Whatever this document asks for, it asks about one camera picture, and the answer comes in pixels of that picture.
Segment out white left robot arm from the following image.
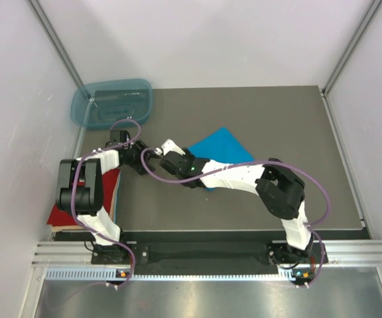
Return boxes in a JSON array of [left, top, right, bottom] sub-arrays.
[[55, 130, 147, 263]]

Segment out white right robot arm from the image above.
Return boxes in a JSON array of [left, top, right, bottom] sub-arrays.
[[157, 139, 313, 262]]

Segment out light blue folded t shirt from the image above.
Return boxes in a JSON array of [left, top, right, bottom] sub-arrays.
[[110, 172, 121, 223]]

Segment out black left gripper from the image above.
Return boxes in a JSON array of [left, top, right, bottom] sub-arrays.
[[126, 138, 162, 175]]

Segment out grey slotted cable duct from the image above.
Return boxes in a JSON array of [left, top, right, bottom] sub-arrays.
[[45, 268, 309, 282]]

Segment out beige folded t shirt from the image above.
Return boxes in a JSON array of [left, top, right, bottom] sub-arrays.
[[50, 225, 85, 233]]

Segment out red folded t shirt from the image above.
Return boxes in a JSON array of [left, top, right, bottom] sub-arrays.
[[46, 170, 120, 226]]

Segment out teal plastic basin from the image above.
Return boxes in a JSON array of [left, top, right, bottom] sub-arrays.
[[70, 79, 153, 131]]

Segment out aluminium frame rail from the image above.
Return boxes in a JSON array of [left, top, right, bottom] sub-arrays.
[[32, 241, 92, 266]]

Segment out left aluminium corner post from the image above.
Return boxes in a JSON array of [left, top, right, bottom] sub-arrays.
[[26, 0, 84, 88]]

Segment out right aluminium corner post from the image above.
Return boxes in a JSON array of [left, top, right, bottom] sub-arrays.
[[320, 0, 382, 98]]

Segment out aluminium corner post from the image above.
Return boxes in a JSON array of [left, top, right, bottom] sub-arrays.
[[26, 0, 84, 88], [320, 0, 382, 98]]

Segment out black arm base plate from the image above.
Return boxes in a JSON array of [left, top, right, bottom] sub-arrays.
[[90, 231, 328, 266]]

